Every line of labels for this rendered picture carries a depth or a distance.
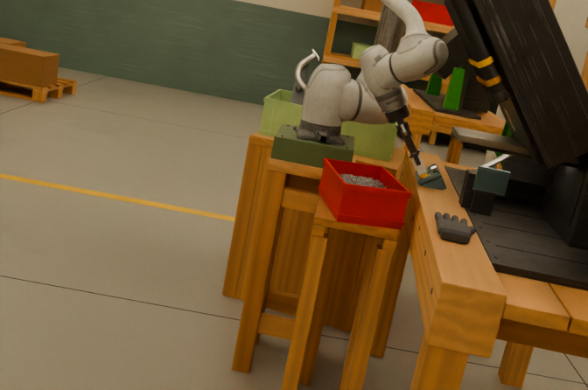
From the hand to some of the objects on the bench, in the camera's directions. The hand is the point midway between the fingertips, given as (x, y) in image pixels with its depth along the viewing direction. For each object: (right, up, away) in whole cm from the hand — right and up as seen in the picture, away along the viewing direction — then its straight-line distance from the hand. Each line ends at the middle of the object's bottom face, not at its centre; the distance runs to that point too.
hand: (418, 164), depth 235 cm
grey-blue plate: (+15, -15, -22) cm, 30 cm away
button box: (+4, -10, +7) cm, 13 cm away
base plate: (+32, -18, -13) cm, 39 cm away
